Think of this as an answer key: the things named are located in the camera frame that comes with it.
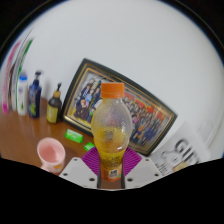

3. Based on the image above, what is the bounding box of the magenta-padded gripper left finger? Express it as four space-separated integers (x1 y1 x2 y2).
59 146 103 190

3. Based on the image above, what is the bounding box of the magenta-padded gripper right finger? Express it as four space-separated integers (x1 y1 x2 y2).
122 146 164 190

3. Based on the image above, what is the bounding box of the orange-capped clear drink bottle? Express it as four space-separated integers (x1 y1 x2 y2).
90 82 134 183

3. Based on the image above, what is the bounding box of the pink patterned mug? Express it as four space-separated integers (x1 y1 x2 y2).
36 137 67 176

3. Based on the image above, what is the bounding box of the white printed paper bag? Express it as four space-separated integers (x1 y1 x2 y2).
148 121 213 177

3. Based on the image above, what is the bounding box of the framed group picture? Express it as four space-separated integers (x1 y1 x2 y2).
60 58 178 157

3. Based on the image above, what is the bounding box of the amber pump bottle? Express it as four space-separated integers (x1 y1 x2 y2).
46 82 63 125

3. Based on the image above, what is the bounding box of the dark blue pump bottle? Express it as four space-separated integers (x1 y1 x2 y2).
27 70 43 119

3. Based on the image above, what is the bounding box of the white shampoo bottle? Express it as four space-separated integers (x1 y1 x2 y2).
16 74 29 117

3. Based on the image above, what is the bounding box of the white printed tube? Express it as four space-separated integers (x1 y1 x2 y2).
9 29 34 113

